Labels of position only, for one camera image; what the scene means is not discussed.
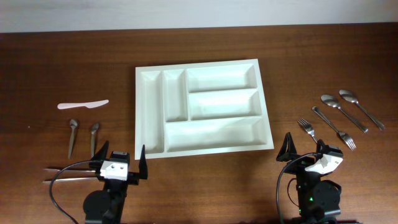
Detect white plastic knife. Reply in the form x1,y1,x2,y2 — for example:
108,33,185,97
57,100,109,110

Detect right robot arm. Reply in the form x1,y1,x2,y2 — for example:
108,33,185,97
275,133,343,223

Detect metal tablespoon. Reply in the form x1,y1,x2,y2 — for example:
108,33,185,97
339,90,386,130
321,94,368,133

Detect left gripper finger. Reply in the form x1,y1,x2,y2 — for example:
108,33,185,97
139,145,148,180
93,141,109,161

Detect small metal teaspoon left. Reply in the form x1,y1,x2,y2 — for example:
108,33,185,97
68,119,78,159

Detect short metal fork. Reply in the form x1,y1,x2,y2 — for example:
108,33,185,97
297,118,318,142

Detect white plastic cutlery tray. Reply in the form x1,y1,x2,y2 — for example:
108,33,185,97
135,59,274,159

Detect small metal teaspoon right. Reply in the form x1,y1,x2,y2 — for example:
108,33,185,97
90,123,100,157

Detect small metal teaspoon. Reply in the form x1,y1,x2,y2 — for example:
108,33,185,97
90,123,100,157
68,119,78,159

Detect long metal fork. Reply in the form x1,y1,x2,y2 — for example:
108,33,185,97
312,106,356,151

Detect metal serving tongs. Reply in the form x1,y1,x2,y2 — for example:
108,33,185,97
42,168,97,184

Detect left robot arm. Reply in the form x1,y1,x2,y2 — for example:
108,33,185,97
83,141,148,223

